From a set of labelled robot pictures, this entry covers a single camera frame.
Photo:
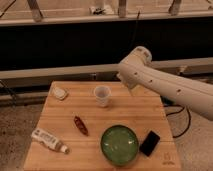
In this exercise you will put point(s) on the white ceramic cup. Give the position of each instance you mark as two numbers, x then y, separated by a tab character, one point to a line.
102	95

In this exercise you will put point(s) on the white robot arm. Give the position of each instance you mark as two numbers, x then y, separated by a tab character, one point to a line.
135	69

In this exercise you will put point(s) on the small white soap bar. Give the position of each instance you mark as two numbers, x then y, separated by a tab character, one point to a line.
59	93

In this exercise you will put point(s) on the dark red chili pepper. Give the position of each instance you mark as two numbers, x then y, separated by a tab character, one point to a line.
81	126

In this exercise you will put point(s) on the green bowl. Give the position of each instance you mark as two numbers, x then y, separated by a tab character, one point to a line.
119	145

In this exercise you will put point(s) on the black smartphone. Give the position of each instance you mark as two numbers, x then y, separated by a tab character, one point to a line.
149	144

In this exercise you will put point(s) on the white tube bottle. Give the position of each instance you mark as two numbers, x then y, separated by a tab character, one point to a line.
50	141

